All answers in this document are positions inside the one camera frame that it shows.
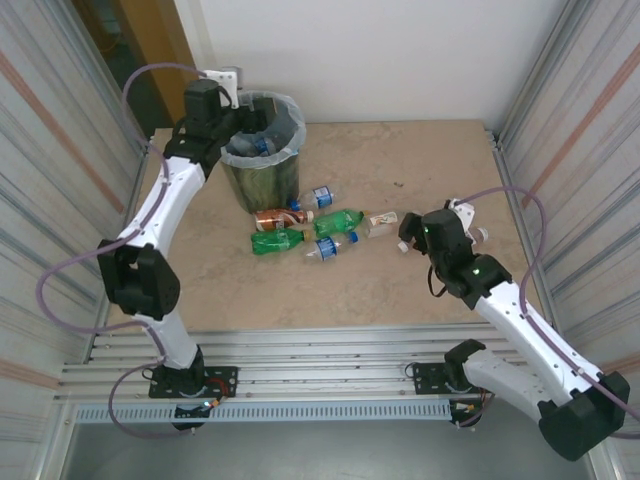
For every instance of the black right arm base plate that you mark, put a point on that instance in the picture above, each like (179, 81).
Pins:
(430, 377)

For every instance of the green bottle blue cap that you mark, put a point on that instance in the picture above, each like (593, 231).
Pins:
(275, 241)

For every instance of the clear bottle blue label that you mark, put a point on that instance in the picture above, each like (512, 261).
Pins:
(327, 247)
(322, 197)

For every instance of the clear tea bottle white label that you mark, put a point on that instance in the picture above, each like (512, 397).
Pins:
(382, 222)

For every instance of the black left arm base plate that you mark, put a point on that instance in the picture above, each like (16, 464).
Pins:
(225, 380)

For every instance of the aluminium frame rails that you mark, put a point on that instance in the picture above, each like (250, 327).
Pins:
(325, 360)

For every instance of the green bottle yellow cap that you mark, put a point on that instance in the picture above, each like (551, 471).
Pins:
(335, 222)

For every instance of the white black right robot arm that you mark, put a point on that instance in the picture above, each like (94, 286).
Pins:
(520, 320)

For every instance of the brown wooden door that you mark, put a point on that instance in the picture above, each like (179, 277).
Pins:
(150, 40)

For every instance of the white plastic bin liner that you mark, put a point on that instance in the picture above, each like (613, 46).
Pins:
(295, 125)

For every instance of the dark green waste bin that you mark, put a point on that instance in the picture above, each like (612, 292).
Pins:
(265, 190)

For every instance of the brown bottle white cap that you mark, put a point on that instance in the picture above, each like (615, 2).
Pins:
(280, 219)

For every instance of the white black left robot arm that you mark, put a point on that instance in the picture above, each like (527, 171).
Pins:
(165, 200)

